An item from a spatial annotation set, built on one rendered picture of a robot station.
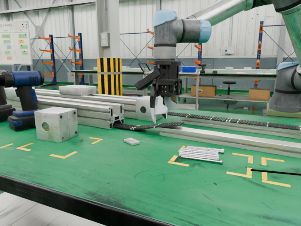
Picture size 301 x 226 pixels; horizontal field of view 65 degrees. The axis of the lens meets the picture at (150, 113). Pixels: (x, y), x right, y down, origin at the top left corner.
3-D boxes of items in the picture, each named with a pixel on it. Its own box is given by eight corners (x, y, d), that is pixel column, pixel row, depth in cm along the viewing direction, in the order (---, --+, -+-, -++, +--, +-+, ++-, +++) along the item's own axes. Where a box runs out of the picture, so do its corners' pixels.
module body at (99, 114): (124, 123, 99) (123, 103, 97) (109, 129, 90) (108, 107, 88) (10, 106, 136) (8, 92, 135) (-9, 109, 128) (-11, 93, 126)
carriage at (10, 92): (35, 99, 125) (34, 86, 123) (15, 102, 115) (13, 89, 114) (17, 97, 132) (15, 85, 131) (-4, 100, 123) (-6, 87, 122)
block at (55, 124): (83, 133, 86) (81, 107, 84) (60, 143, 75) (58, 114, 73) (61, 130, 89) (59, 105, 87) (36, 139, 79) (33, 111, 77)
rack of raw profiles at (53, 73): (14, 84, 1077) (8, 34, 1030) (31, 83, 1157) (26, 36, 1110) (70, 88, 944) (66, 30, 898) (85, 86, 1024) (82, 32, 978)
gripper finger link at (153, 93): (152, 107, 77) (156, 81, 78) (148, 106, 78) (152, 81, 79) (158, 110, 81) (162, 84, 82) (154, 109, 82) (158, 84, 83)
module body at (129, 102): (146, 115, 115) (146, 97, 113) (135, 119, 107) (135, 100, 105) (39, 102, 153) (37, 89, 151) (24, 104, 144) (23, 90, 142)
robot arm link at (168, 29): (183, 10, 74) (157, 8, 71) (182, 46, 76) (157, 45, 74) (174, 14, 81) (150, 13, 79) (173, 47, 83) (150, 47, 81)
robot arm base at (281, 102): (266, 103, 127) (268, 85, 124) (297, 105, 123) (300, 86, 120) (271, 111, 113) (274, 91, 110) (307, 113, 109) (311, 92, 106)
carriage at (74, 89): (96, 98, 129) (95, 85, 128) (81, 101, 120) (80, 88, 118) (75, 96, 137) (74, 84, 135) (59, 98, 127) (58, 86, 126)
